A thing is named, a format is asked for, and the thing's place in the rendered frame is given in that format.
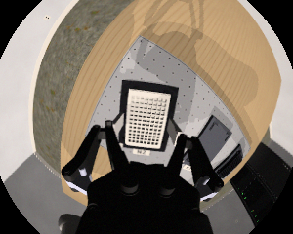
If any white label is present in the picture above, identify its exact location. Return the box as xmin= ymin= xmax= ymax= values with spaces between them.
xmin=183 ymin=165 xmax=191 ymax=171
xmin=133 ymin=149 xmax=150 ymax=155

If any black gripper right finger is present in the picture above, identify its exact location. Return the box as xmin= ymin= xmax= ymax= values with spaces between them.
xmin=157 ymin=118 xmax=224 ymax=202

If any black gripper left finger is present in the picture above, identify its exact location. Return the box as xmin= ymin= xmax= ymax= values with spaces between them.
xmin=61 ymin=112 xmax=139 ymax=195

